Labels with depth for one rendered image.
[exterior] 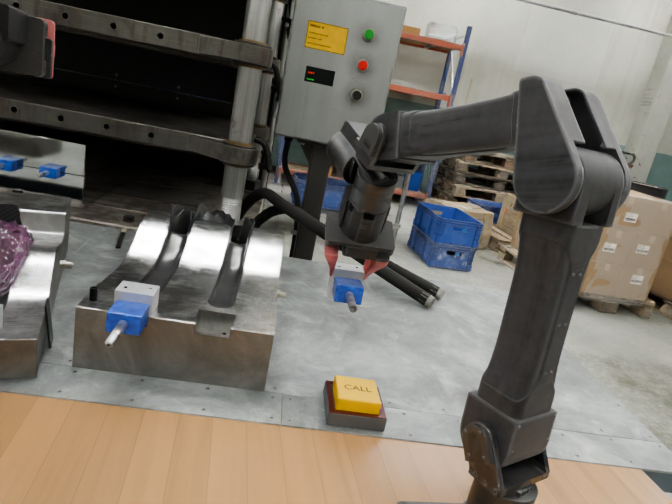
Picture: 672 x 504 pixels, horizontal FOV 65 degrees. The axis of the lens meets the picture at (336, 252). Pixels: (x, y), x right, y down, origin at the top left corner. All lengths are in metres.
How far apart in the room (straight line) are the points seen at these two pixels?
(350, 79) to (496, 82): 6.41
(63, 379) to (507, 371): 0.55
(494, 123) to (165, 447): 0.50
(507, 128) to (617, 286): 4.11
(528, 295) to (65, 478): 0.49
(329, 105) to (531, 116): 1.06
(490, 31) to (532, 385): 7.41
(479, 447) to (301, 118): 1.14
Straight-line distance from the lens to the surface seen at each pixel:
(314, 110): 1.53
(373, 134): 0.67
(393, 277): 1.22
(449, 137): 0.61
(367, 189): 0.71
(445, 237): 4.45
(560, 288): 0.53
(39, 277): 0.90
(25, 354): 0.77
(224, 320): 0.78
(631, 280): 4.68
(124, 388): 0.76
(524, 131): 0.52
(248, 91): 1.40
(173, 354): 0.76
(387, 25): 1.55
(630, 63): 8.71
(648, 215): 4.56
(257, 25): 1.40
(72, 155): 1.58
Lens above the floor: 1.21
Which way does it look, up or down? 16 degrees down
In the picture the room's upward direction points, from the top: 12 degrees clockwise
